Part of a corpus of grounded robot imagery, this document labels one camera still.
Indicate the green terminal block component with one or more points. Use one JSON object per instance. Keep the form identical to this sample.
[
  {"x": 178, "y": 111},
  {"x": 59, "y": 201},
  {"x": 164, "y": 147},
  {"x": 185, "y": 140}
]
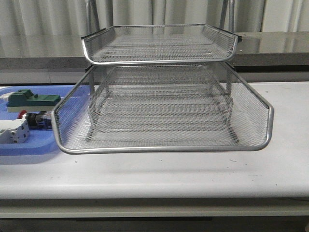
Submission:
[{"x": 25, "y": 99}]

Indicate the red emergency push button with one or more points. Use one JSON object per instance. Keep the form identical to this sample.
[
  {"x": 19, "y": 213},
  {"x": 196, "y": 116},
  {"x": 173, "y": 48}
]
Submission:
[{"x": 40, "y": 120}]

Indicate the white circuit breaker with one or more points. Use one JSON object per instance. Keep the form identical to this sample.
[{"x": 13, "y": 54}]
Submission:
[{"x": 14, "y": 131}]

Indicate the silver mesh tray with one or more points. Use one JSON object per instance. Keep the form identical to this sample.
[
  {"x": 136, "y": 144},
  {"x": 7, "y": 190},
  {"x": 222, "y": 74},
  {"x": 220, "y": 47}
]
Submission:
[
  {"x": 249, "y": 127},
  {"x": 150, "y": 44},
  {"x": 141, "y": 114}
]

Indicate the white plastic part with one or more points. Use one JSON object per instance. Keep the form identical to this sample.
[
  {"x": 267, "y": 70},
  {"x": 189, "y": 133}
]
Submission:
[{"x": 5, "y": 97}]

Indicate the silver metal rack frame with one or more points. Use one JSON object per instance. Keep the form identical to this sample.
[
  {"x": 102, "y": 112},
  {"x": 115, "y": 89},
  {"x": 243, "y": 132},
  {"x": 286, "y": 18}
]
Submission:
[{"x": 155, "y": 85}]

